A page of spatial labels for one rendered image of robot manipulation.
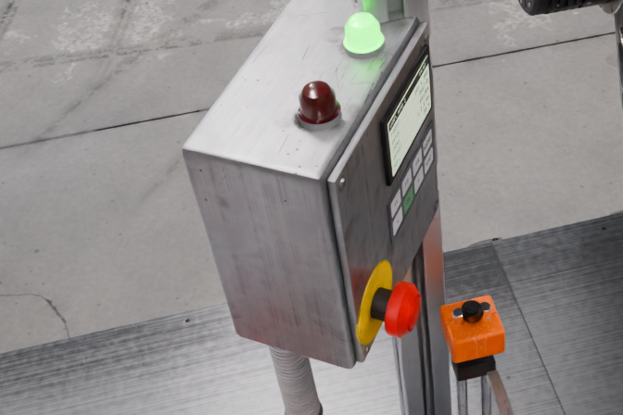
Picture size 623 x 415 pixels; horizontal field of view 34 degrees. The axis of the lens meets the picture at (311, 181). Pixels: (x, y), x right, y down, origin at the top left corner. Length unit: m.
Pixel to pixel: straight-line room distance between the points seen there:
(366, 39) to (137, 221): 2.10
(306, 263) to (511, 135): 2.16
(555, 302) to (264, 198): 0.77
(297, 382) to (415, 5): 0.35
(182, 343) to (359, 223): 0.74
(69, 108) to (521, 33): 1.37
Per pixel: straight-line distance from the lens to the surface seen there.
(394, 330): 0.68
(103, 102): 3.12
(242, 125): 0.61
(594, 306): 1.33
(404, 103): 0.65
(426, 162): 0.74
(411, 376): 0.97
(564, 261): 1.37
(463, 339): 0.84
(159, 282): 2.54
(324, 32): 0.67
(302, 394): 0.89
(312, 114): 0.59
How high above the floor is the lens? 1.87
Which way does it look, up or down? 44 degrees down
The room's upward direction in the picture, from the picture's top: 10 degrees counter-clockwise
